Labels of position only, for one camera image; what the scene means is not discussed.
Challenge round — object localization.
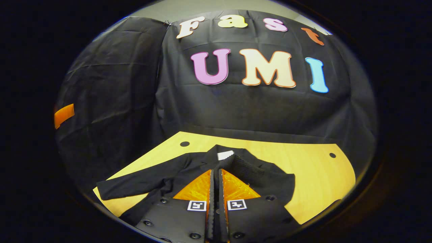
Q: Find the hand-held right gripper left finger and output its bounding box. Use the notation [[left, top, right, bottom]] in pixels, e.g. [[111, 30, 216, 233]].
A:
[[135, 169, 217, 243]]

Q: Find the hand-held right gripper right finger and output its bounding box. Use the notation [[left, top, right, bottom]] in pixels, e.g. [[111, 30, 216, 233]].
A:
[[218, 169, 301, 243]]

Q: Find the black shirt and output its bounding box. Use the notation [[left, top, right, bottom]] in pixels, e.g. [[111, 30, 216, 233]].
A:
[[96, 144, 296, 226]]

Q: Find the black backdrop cloth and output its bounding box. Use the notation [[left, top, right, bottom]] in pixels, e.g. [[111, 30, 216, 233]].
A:
[[54, 9, 377, 203]]

